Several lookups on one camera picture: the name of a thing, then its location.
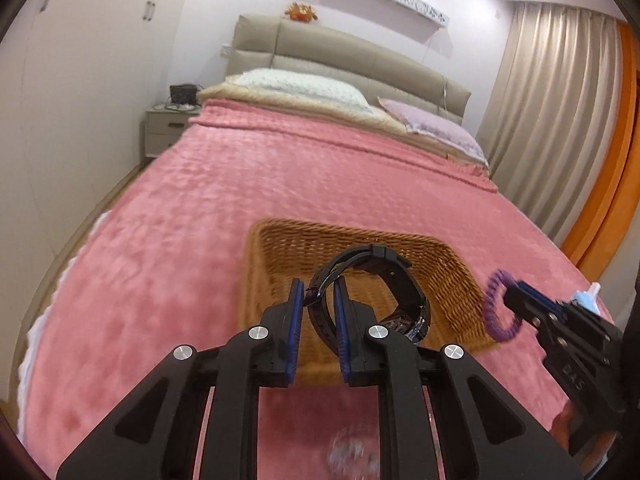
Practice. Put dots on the pink floral pillow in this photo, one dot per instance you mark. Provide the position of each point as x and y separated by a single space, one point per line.
435 127

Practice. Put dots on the beige bed sheet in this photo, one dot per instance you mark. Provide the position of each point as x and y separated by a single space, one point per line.
376 119

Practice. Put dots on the white blue tube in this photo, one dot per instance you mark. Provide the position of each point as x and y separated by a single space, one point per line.
588 299

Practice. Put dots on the black wrist watch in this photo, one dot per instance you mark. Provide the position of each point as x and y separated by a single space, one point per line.
381 278

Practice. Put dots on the orange plush toy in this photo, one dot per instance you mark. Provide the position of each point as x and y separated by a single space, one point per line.
301 12

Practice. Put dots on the black device on nightstand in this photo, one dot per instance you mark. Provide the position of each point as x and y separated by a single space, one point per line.
184 94

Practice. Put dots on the right hand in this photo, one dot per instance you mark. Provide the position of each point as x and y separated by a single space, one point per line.
560 430

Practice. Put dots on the beige upholstered headboard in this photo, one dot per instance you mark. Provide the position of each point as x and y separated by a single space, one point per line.
261 41

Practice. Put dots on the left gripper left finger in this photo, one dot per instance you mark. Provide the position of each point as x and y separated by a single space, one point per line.
195 413

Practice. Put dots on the grey bedside table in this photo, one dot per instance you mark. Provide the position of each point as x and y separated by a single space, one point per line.
164 126

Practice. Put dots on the white dotted pillow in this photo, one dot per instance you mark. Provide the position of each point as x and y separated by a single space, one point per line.
312 86

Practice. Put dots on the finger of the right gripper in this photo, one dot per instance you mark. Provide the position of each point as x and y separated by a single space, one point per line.
532 306

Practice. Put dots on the orange door frame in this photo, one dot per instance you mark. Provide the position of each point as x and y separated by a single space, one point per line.
606 217

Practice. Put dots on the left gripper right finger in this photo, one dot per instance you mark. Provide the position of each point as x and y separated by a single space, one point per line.
441 416

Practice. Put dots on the white wardrobe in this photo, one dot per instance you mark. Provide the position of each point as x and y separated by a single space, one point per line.
76 78

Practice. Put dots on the beige curtain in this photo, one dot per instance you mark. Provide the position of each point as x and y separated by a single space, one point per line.
552 111

